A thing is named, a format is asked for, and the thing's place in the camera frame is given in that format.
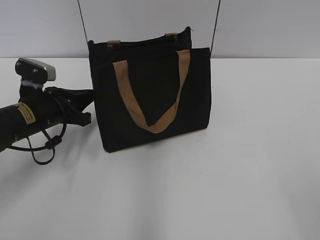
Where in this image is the left black wall cable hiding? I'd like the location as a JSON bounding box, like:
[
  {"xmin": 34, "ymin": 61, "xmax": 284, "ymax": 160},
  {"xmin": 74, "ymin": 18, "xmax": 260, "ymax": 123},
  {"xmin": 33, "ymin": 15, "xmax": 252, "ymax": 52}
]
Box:
[{"xmin": 77, "ymin": 0, "xmax": 91, "ymax": 43}]

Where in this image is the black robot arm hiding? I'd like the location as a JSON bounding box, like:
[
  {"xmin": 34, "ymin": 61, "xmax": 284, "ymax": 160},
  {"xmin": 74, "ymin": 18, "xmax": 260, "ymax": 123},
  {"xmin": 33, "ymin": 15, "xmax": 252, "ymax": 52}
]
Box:
[{"xmin": 0, "ymin": 85, "xmax": 94, "ymax": 151}]

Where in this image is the black wall cable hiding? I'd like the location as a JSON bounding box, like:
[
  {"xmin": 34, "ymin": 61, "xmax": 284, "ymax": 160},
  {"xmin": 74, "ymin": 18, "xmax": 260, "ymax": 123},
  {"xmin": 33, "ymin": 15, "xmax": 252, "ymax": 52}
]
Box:
[
  {"xmin": 210, "ymin": 0, "xmax": 221, "ymax": 59},
  {"xmin": 77, "ymin": 0, "xmax": 91, "ymax": 43}
]

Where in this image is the tan rear bag handle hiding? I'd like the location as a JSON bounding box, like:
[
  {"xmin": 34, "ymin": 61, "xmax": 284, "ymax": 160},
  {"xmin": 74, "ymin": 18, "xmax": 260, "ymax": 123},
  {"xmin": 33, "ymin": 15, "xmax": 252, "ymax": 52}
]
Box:
[{"xmin": 106, "ymin": 32, "xmax": 178, "ymax": 48}]

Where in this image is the black canvas tote bag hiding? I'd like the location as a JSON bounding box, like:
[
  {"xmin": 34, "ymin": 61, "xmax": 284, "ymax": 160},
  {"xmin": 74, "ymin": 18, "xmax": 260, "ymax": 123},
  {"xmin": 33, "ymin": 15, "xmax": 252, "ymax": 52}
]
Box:
[{"xmin": 88, "ymin": 26, "xmax": 212, "ymax": 153}]

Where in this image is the tan bag handle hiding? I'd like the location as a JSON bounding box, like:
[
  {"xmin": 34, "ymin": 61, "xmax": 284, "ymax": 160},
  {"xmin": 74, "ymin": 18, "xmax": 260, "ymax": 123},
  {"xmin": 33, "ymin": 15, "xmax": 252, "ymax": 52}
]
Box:
[
  {"xmin": 113, "ymin": 50, "xmax": 191, "ymax": 134},
  {"xmin": 106, "ymin": 32, "xmax": 178, "ymax": 48}
]

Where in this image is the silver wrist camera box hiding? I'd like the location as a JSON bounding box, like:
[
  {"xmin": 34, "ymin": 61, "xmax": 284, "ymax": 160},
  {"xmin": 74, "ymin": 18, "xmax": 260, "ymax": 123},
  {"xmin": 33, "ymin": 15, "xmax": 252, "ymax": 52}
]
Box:
[{"xmin": 15, "ymin": 58, "xmax": 56, "ymax": 89}]

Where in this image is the tan front bag handle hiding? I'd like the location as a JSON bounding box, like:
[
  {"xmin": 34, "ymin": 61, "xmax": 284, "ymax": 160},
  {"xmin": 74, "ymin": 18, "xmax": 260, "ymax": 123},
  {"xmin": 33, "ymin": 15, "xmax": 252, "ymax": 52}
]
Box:
[{"xmin": 113, "ymin": 50, "xmax": 191, "ymax": 134}]

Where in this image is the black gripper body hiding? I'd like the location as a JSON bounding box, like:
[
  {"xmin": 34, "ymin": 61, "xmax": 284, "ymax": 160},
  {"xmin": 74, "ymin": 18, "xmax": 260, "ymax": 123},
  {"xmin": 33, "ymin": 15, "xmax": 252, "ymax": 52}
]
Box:
[{"xmin": 19, "ymin": 80, "xmax": 94, "ymax": 126}]

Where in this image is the right black wall cable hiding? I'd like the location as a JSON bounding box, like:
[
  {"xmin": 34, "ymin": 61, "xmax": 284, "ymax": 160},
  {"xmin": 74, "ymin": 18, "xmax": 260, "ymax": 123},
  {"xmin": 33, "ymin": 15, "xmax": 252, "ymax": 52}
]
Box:
[{"xmin": 210, "ymin": 0, "xmax": 221, "ymax": 59}]

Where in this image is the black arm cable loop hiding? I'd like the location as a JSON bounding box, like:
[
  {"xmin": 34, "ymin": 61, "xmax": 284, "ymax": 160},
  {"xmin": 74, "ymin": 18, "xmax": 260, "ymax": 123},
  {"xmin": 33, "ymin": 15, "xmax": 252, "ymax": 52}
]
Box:
[{"xmin": 9, "ymin": 94, "xmax": 68, "ymax": 165}]

